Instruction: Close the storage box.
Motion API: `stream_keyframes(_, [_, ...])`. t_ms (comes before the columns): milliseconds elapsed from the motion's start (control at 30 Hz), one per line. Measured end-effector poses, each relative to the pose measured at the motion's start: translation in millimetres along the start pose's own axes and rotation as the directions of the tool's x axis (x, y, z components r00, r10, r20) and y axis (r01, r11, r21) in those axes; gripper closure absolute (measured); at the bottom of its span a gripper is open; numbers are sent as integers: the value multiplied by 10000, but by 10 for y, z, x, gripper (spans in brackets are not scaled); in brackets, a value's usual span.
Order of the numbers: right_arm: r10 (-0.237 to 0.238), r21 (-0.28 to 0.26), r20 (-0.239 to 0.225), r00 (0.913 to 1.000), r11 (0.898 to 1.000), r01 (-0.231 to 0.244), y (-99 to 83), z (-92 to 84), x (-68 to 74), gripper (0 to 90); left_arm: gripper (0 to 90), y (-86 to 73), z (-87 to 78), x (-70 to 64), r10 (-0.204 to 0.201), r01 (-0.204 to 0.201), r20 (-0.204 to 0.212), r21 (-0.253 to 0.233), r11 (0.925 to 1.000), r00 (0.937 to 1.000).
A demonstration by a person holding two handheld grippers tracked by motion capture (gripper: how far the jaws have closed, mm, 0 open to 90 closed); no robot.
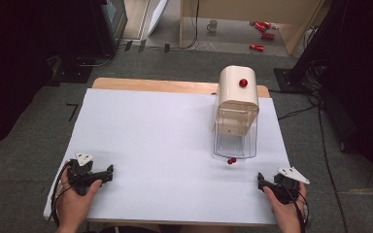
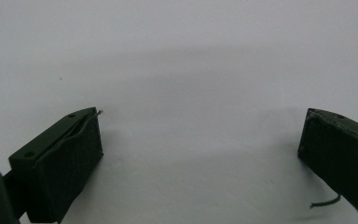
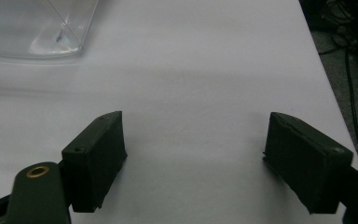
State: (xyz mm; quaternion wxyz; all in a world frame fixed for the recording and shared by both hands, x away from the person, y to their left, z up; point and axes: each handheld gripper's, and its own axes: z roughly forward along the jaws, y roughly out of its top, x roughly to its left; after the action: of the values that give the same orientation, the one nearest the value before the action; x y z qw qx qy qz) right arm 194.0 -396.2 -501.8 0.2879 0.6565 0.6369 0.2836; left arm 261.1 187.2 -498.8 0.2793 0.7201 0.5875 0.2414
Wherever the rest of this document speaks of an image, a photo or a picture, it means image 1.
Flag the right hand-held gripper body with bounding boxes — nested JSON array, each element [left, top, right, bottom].
[[267, 166, 311, 205]]

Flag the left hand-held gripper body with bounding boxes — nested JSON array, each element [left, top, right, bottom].
[[66, 152, 108, 197]]

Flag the person's right hand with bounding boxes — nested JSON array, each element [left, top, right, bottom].
[[262, 182, 308, 229]]

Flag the person's left hand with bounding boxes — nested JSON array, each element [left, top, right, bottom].
[[56, 168, 103, 229]]

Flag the clear plastic container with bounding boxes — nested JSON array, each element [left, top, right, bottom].
[[212, 108, 259, 160]]

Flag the white sheet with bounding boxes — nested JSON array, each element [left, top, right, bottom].
[[43, 87, 291, 226]]

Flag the cream machine with red knob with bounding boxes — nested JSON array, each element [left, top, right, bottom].
[[213, 65, 260, 137]]

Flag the wooden table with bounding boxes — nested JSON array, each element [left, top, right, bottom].
[[86, 77, 271, 227]]

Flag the black stand base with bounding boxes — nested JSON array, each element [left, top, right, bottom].
[[273, 67, 307, 95]]

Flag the black monitor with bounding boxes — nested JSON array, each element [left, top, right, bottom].
[[88, 0, 129, 56]]

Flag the white board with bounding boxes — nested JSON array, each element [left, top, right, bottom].
[[147, 0, 170, 38]]

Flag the grey mug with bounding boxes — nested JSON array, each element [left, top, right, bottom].
[[206, 18, 220, 33]]

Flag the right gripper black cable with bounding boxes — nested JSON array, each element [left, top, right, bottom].
[[283, 183, 310, 233]]

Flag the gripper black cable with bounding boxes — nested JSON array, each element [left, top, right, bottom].
[[51, 160, 73, 227], [283, 183, 310, 233]]

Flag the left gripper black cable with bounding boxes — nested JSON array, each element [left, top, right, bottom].
[[51, 160, 73, 227]]

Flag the black floor cable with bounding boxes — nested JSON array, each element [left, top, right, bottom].
[[277, 96, 350, 233]]

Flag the black hanging cable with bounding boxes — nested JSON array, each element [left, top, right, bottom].
[[180, 0, 201, 50]]

